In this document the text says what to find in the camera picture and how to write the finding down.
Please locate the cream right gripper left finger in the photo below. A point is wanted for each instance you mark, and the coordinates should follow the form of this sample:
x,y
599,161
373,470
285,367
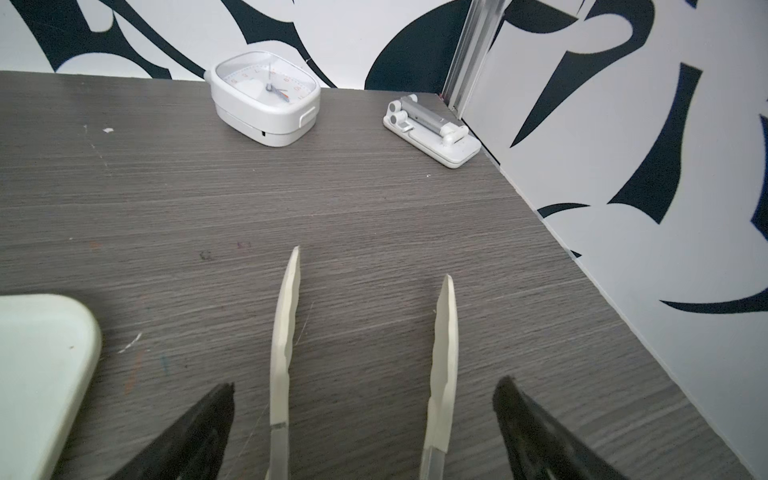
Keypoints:
x,y
280,359

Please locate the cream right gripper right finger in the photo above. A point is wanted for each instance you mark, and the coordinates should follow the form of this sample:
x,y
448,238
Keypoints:
x,y
443,384

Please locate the white square analog clock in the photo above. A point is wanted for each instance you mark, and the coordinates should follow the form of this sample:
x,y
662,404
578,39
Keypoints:
x,y
265,97

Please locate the white plastic tray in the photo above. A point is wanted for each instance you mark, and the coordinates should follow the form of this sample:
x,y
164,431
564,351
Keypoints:
x,y
50,346

